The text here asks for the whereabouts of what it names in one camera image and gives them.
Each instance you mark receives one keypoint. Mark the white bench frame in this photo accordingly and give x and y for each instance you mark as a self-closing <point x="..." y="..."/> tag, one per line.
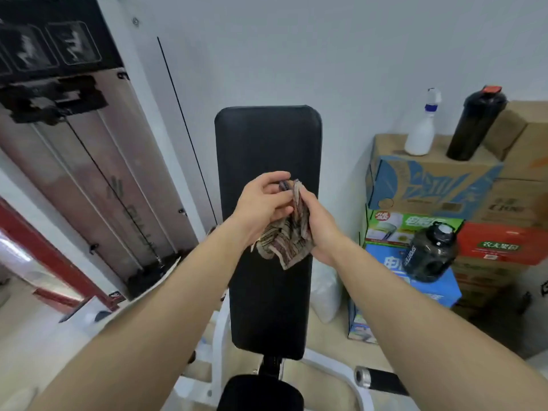
<point x="214" y="363"/>

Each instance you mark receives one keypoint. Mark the dark translucent water jug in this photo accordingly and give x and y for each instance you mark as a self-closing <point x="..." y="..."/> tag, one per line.
<point x="430" y="252"/>

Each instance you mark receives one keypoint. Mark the person's left hand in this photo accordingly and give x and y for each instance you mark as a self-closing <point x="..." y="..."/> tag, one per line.
<point x="257" y="207"/>

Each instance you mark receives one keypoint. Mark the white plastic bag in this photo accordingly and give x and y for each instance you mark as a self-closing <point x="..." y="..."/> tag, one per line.
<point x="326" y="291"/>

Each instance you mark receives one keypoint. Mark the white spray bottle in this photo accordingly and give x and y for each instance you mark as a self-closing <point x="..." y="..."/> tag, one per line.
<point x="423" y="126"/>

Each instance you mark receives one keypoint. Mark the red cardboard box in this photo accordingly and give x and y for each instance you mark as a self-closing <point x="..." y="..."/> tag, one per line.
<point x="501" y="243"/>

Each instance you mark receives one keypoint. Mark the blue printed cardboard box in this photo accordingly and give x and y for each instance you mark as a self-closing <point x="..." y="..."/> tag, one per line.
<point x="428" y="179"/>

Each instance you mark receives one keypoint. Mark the black padded bench backrest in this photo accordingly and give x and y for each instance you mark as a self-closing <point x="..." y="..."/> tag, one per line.
<point x="267" y="226"/>

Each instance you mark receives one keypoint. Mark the brown printed cardboard box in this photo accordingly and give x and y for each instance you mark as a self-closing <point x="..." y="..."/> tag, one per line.
<point x="511" y="203"/>

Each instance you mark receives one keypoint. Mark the black shaker bottle red lid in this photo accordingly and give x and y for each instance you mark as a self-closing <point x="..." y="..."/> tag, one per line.
<point x="476" y="124"/>

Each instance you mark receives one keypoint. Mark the brown patterned cleaning cloth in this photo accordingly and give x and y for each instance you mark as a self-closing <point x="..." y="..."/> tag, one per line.
<point x="287" y="239"/>

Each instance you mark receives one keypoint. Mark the person's right hand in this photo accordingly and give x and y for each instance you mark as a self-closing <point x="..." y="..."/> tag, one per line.
<point x="321" y="228"/>

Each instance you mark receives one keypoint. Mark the red metal frame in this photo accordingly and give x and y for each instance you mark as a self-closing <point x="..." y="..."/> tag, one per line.
<point x="51" y="261"/>

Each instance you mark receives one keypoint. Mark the plain brown cardboard box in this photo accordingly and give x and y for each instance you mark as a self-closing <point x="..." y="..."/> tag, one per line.
<point x="524" y="139"/>

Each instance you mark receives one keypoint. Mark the person's right thumb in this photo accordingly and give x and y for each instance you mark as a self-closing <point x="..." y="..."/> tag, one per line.
<point x="305" y="199"/>

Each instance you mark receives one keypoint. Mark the person's right forearm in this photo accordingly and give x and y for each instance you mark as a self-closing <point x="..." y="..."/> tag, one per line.
<point x="432" y="338"/>

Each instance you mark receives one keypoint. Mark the green printed cardboard box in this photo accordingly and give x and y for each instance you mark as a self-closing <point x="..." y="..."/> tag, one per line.
<point x="394" y="228"/>

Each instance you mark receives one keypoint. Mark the person's left thumb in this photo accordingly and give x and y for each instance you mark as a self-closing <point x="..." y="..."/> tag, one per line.
<point x="282" y="201"/>

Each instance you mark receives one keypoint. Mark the person's left forearm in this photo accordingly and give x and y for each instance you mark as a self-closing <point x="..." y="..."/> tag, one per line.
<point x="141" y="329"/>

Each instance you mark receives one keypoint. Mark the black padded bench seat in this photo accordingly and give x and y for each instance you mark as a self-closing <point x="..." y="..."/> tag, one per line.
<point x="260" y="393"/>

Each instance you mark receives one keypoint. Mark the brown carton under red box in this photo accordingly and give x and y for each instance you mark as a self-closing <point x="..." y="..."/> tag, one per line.
<point x="483" y="286"/>

